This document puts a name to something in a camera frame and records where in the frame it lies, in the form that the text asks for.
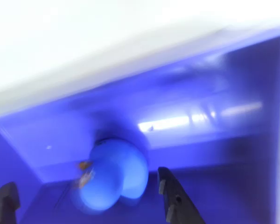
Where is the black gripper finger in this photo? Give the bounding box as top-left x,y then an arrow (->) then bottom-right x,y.
0,182 -> 21,224
157,166 -> 206,224

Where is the blue rubber duck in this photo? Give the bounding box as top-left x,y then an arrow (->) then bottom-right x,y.
71,138 -> 150,212

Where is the blue plastic box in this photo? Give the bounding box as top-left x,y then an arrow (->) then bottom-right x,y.
0,24 -> 280,224

